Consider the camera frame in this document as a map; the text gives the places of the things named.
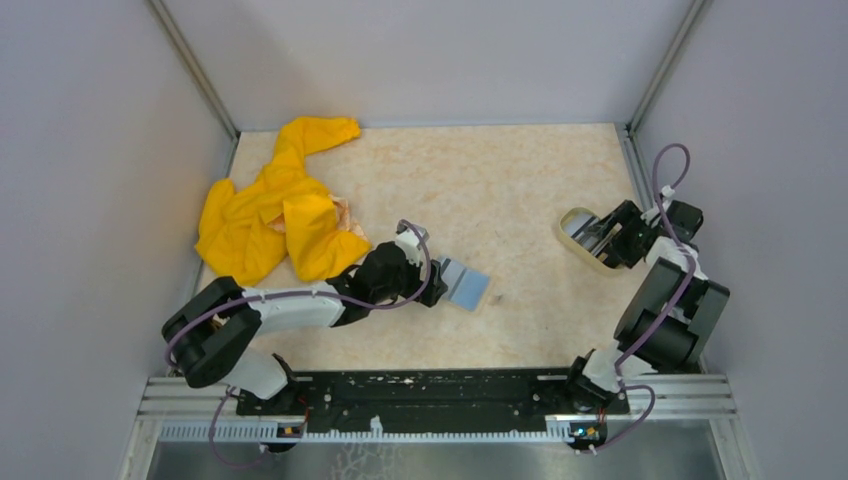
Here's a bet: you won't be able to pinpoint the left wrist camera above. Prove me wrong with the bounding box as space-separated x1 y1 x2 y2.
394 222 429 266

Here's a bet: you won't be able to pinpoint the yellow cloth garment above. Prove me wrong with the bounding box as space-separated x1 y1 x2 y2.
195 116 372 286

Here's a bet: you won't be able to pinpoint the striped cards in tray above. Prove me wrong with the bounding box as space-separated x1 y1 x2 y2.
564 212 616 260

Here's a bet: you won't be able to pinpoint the beige oval tray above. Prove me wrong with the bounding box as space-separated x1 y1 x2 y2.
556 207 627 276

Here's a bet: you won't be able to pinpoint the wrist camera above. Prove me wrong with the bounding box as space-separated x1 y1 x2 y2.
641 185 675 225
394 222 429 266

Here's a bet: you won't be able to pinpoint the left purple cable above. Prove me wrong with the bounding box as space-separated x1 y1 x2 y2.
165 219 433 470

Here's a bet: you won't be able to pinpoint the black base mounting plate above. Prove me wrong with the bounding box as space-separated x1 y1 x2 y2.
236 368 630 434

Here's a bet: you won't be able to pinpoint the clear plastic card holder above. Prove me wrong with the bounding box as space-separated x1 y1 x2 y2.
437 256 491 312

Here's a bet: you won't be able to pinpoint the white slotted cable duct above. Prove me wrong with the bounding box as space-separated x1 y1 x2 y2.
158 417 574 444

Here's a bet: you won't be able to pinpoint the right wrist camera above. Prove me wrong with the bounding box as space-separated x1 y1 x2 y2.
641 185 675 225

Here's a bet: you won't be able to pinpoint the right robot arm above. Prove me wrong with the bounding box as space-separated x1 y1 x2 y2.
558 200 730 413

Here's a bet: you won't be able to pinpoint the aluminium frame rail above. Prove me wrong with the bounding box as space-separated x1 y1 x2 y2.
137 374 738 422

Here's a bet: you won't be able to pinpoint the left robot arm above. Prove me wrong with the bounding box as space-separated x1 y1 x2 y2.
161 240 448 414

